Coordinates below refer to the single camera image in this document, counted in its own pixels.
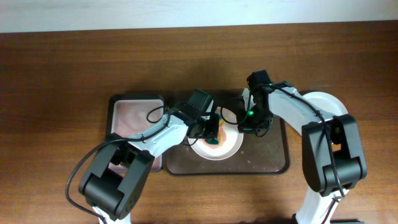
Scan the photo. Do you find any white plate with red stain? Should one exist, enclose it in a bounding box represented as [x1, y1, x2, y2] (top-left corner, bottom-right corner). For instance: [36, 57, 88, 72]
[187, 107, 244, 161]

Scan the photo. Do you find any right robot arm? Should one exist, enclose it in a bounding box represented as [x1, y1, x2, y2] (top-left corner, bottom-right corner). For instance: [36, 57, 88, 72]
[240, 82, 368, 223]

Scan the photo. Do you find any small pink rinse tray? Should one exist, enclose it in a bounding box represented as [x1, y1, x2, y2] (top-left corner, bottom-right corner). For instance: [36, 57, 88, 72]
[105, 94, 165, 173]

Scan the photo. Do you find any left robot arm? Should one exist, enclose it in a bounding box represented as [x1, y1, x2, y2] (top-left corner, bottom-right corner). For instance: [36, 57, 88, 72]
[78, 103, 219, 223]

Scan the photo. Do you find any pale green plate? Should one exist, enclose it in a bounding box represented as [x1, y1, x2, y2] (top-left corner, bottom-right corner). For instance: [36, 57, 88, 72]
[303, 91, 348, 116]

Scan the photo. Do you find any large dark brown tray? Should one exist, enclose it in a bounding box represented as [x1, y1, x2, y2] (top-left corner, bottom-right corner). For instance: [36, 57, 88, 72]
[162, 90, 291, 176]

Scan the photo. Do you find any green and yellow sponge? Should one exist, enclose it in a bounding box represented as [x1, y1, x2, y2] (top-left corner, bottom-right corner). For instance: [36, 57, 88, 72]
[205, 114, 226, 149]

